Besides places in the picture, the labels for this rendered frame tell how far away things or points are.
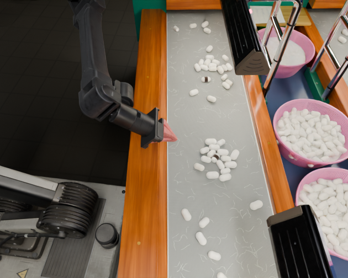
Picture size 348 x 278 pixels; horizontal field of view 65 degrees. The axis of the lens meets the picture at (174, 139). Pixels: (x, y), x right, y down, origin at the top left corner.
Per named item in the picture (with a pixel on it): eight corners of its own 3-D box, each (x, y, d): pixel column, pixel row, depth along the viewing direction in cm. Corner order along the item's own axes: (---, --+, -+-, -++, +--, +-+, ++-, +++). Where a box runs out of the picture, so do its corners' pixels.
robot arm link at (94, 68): (70, 11, 86) (90, -15, 81) (85, 22, 90) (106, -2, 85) (74, 117, 63) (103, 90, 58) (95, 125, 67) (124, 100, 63)
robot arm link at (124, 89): (79, 112, 64) (101, 91, 61) (83, 82, 72) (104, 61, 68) (119, 134, 72) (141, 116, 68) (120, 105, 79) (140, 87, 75)
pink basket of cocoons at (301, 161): (295, 188, 88) (307, 175, 81) (252, 127, 103) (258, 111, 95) (359, 161, 94) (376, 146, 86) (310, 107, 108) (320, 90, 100)
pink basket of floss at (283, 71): (283, 93, 113) (291, 75, 105) (233, 62, 124) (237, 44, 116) (317, 63, 123) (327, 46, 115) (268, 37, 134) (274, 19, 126)
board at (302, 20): (238, 26, 124) (238, 24, 123) (233, 8, 132) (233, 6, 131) (310, 26, 124) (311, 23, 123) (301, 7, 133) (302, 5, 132)
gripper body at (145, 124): (161, 109, 75) (139, 97, 71) (161, 140, 70) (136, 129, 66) (147, 120, 79) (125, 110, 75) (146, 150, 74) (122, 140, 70)
